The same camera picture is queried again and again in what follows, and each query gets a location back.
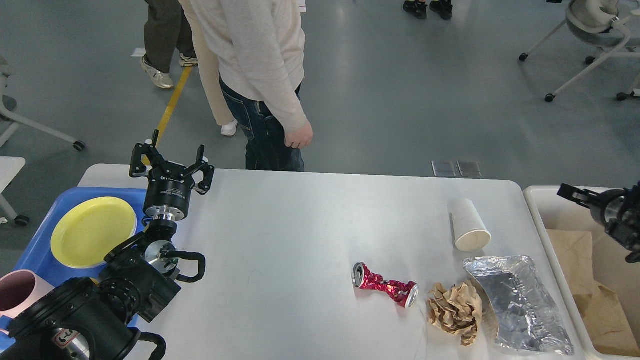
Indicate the brown paper bag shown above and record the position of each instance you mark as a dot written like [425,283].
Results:
[574,251]

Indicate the crushed red soda can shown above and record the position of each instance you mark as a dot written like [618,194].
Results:
[403,294]

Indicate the white paper cup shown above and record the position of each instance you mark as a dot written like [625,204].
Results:
[469,230]

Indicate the person in beige sweater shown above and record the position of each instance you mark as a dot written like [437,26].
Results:
[259,45]

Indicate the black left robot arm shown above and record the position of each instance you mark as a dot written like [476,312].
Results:
[89,319]

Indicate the yellow plastic plate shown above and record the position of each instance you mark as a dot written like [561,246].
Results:
[89,231]

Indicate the brown paper ball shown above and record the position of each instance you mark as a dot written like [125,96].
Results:
[456,311]

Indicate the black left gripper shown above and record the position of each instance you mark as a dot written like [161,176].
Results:
[167,195]

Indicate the silver foil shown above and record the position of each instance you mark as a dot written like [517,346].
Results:
[522,315]

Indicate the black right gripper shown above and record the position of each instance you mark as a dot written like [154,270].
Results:
[603,207]

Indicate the white office chair right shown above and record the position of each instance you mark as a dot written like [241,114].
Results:
[601,24]

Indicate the white plastic bin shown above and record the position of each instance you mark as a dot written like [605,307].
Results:
[610,268]

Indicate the white side table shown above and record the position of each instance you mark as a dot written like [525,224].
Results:
[10,167]

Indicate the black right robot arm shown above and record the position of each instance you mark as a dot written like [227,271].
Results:
[625,230]

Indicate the brown paper in bin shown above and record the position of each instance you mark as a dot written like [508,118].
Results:
[606,322]

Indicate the person with black sneakers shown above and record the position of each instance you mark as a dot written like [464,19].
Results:
[417,8]

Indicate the blue plastic tray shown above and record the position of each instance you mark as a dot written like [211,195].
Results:
[38,256]

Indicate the pink ribbed mug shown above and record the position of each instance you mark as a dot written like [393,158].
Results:
[20,290]

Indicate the person in khaki trousers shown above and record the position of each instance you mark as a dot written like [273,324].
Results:
[209,75]

